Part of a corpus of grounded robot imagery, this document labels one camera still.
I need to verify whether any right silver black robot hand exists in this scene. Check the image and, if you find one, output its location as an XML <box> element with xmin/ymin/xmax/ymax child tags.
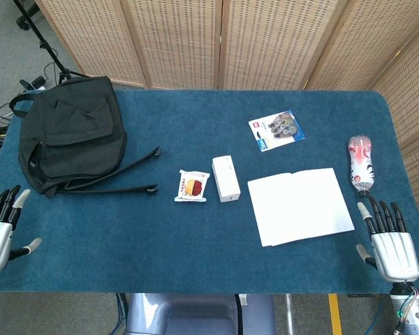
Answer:
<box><xmin>355</xmin><ymin>195</ymin><xmax>419</xmax><ymax>283</ymax></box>

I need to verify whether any black fabric backpack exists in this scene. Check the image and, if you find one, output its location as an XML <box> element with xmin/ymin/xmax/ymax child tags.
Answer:
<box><xmin>8</xmin><ymin>75</ymin><xmax>163</xmax><ymax>199</ymax></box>

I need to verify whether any white fruit snack packet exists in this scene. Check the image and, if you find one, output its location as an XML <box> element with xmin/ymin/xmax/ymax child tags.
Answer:
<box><xmin>174</xmin><ymin>169</ymin><xmax>211</xmax><ymax>203</ymax></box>

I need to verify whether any black tripod stand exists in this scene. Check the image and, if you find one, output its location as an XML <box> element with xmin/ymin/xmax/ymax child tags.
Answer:
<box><xmin>12</xmin><ymin>0</ymin><xmax>89</xmax><ymax>87</ymax></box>

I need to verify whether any white lined notebook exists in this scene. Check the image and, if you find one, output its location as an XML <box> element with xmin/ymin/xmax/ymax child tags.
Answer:
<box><xmin>247</xmin><ymin>167</ymin><xmax>355</xmax><ymax>248</ymax></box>

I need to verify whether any wooden rattan folding screen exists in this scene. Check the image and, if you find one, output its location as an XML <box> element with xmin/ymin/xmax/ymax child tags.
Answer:
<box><xmin>34</xmin><ymin>0</ymin><xmax>419</xmax><ymax>228</ymax></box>

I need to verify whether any white cardboard box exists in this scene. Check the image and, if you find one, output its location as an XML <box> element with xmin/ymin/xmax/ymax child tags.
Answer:
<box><xmin>212</xmin><ymin>156</ymin><xmax>242</xmax><ymax>204</ymax></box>

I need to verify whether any black power adapter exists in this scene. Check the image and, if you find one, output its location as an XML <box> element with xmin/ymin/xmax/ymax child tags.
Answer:
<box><xmin>19</xmin><ymin>76</ymin><xmax>47</xmax><ymax>93</ymax></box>

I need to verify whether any correction tape blister pack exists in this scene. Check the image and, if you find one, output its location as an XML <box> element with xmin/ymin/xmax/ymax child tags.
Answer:
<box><xmin>248</xmin><ymin>109</ymin><xmax>307</xmax><ymax>153</ymax></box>

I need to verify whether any blue cable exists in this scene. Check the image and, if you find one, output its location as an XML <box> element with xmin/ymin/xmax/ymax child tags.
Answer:
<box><xmin>115</xmin><ymin>292</ymin><xmax>131</xmax><ymax>335</ymax></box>
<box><xmin>365</xmin><ymin>302</ymin><xmax>385</xmax><ymax>335</ymax></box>

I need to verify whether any red white plastic bottle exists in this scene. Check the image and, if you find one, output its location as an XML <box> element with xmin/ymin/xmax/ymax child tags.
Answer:
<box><xmin>348</xmin><ymin>134</ymin><xmax>376</xmax><ymax>195</ymax></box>

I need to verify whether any blue table mat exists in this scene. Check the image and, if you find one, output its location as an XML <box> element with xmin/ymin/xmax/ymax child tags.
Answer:
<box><xmin>0</xmin><ymin>89</ymin><xmax>419</xmax><ymax>295</ymax></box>

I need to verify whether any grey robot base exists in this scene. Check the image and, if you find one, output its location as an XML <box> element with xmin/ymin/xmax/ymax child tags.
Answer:
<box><xmin>125</xmin><ymin>292</ymin><xmax>277</xmax><ymax>335</ymax></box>

